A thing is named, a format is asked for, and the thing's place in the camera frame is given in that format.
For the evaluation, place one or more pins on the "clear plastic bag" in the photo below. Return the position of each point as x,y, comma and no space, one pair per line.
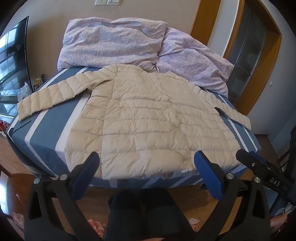
24,91

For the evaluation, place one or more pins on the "white wall socket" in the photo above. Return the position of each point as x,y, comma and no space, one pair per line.
100,2

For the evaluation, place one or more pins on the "wooden framed glass door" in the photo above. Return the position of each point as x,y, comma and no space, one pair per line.
249,46

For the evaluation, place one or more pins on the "person's legs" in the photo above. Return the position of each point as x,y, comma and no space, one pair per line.
148,213

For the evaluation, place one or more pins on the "pink floral cloth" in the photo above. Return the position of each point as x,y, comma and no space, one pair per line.
96,226

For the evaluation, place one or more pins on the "black flat screen television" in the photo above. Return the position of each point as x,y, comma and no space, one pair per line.
11,58

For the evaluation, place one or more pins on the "blue white striped bed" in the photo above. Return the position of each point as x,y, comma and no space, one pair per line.
46,143

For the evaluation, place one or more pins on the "person's right hand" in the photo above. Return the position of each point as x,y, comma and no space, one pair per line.
277,223

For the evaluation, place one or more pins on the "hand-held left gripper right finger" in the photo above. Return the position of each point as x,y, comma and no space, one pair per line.
208,176

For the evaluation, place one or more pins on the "white wall switch plate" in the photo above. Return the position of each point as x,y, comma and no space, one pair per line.
113,2

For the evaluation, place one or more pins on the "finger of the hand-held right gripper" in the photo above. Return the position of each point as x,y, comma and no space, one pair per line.
248,160

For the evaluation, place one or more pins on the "cream quilted down jacket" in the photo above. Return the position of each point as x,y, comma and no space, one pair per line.
150,120

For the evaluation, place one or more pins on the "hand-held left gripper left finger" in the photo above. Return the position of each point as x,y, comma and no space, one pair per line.
84,172

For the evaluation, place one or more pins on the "small yellow ornament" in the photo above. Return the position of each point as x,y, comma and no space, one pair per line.
38,80

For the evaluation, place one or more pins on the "lilac floral duvet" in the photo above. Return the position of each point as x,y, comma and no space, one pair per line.
111,41

